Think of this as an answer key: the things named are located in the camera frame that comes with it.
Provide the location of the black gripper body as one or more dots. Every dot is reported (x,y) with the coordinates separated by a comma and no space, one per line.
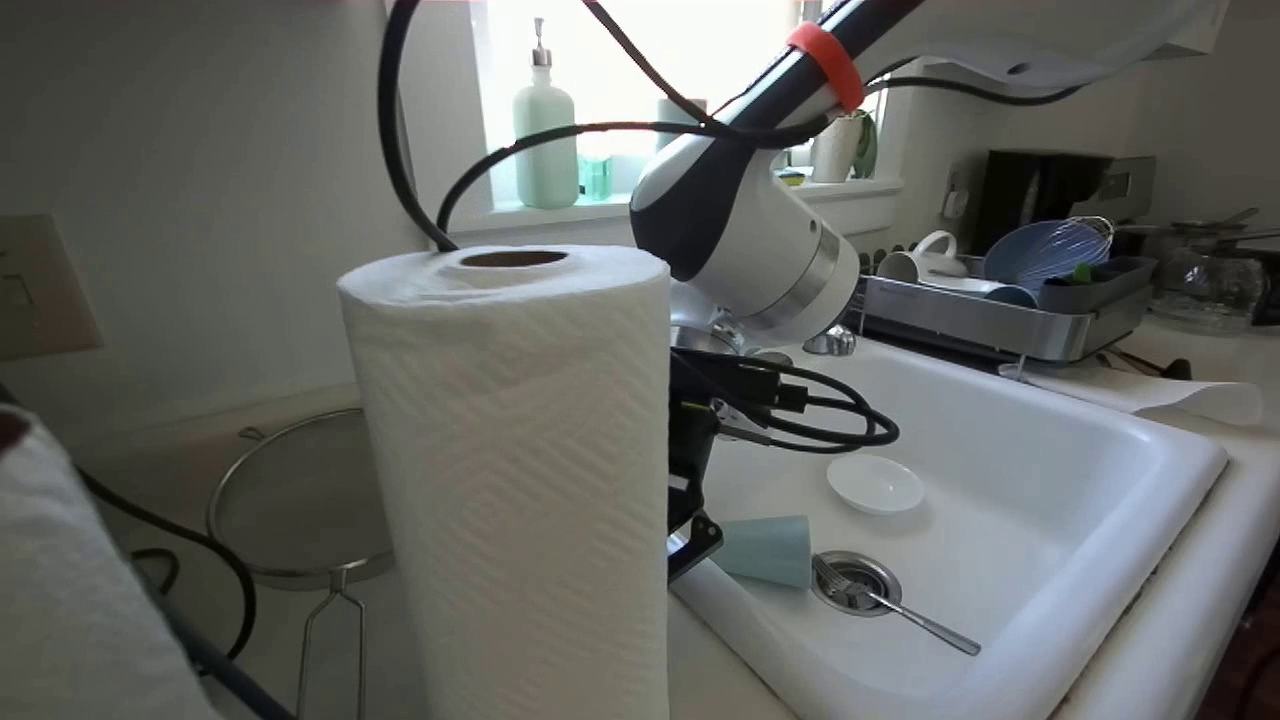
(691,463)

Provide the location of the potted plant in white pot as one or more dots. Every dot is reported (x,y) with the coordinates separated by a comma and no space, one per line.
(837,148)

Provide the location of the metal mesh strainer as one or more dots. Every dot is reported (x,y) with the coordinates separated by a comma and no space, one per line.
(284,504)

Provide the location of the black coffee maker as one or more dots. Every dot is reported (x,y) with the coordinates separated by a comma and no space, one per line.
(1052,186)

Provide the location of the small white dish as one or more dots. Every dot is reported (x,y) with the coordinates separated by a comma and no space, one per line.
(878,487)

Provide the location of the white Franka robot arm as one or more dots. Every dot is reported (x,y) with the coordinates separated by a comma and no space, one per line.
(761,240)

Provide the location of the beige wall outlet plate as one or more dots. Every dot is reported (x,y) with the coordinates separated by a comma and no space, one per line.
(42,292)

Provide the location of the white mug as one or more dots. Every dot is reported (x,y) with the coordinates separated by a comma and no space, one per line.
(922,263)

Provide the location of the teal plastic cup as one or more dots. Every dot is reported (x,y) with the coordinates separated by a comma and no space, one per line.
(766,549)

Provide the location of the white ceramic sink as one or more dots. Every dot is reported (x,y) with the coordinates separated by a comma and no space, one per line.
(1052,504)

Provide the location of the grey dish rack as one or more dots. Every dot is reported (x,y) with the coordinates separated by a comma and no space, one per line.
(1000,320)

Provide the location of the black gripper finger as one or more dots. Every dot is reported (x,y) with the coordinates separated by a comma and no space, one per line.
(692,545)

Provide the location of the white paper towel roll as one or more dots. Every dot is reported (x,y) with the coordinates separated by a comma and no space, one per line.
(520,494)

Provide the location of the metal sink drain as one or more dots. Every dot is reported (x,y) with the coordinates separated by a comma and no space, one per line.
(852,577)

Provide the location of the chrome faucet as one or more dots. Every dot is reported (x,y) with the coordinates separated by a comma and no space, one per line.
(834,340)

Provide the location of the white textured towel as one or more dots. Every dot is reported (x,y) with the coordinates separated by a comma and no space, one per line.
(65,602)

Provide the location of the small teal glass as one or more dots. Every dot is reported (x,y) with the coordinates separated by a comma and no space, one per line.
(594,176)

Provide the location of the blue bowl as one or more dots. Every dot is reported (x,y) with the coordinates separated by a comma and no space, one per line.
(1044,255)

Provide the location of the clear glass jar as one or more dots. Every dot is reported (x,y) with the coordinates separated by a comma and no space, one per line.
(1207,282)

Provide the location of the pale green soap dispenser bottle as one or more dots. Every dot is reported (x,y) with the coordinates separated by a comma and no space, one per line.
(544,147)

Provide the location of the metal spoon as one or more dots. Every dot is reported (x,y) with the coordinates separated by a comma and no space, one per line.
(934,631)

